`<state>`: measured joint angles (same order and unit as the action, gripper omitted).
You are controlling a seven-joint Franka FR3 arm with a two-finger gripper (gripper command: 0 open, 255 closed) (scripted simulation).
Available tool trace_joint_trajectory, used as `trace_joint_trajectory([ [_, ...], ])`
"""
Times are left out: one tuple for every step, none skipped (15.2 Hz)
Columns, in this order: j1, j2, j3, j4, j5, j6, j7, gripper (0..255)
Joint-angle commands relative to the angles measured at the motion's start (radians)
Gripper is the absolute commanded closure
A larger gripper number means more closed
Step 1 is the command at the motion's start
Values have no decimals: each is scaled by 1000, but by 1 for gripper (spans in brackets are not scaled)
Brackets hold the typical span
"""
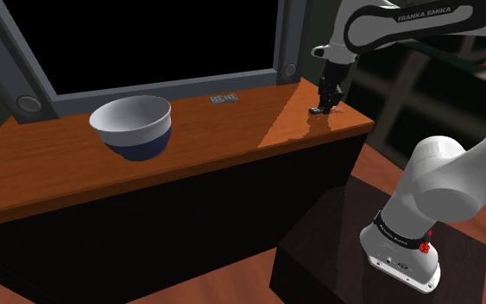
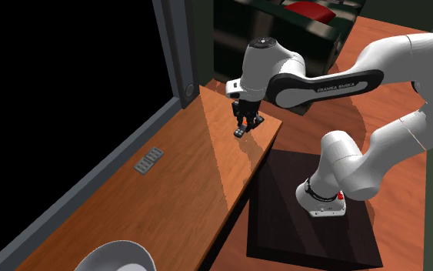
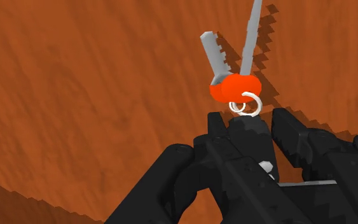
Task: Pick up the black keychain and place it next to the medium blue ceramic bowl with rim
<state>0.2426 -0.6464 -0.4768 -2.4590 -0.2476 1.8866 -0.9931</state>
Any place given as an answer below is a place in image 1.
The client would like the dark robot stand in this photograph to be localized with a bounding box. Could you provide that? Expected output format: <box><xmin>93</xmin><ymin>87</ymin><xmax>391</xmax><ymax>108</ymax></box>
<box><xmin>268</xmin><ymin>174</ymin><xmax>486</xmax><ymax>304</ymax></box>

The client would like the grey framed television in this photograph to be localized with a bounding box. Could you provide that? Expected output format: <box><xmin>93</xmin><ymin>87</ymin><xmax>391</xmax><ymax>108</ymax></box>
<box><xmin>0</xmin><ymin>0</ymin><xmax>312</xmax><ymax>125</ymax></box>

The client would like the white and blue bowl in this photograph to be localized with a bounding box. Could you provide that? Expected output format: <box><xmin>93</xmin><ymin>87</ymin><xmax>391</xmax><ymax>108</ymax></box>
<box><xmin>88</xmin><ymin>94</ymin><xmax>173</xmax><ymax>162</ymax></box>

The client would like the wooden top dark cabinet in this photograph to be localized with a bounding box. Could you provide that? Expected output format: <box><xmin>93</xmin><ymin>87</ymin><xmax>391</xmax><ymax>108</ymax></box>
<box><xmin>0</xmin><ymin>77</ymin><xmax>376</xmax><ymax>304</ymax></box>

